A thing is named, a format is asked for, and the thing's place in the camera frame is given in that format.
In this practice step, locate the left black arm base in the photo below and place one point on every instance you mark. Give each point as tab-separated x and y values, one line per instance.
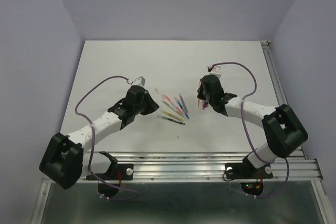
110	176

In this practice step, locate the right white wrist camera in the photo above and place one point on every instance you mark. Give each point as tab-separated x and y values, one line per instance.
215	70

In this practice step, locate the green tipped black pen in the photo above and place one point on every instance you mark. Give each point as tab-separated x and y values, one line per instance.
171	119

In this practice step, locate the right side aluminium rail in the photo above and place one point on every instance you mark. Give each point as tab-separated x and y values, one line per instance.
278	87

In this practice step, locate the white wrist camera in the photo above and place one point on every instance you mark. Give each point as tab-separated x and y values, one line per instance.
139	81
215	70

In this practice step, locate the yellow pen on table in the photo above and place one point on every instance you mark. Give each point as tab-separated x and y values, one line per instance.
172	115

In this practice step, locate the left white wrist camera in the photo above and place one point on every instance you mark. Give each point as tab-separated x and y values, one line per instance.
139	81

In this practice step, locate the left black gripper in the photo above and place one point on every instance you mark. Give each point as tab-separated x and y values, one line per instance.
152	106

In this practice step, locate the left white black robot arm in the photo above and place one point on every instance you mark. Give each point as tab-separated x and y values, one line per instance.
63	160

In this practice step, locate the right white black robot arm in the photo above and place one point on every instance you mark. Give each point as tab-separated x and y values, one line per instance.
231	105

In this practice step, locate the aluminium rail frame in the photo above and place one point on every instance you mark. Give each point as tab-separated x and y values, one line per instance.
188	188

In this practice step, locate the pink pen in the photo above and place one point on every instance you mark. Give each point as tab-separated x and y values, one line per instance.
166	98

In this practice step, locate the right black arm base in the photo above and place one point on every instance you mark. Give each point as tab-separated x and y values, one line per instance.
255	176

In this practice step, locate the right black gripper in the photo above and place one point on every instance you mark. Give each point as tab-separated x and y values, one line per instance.
200	94

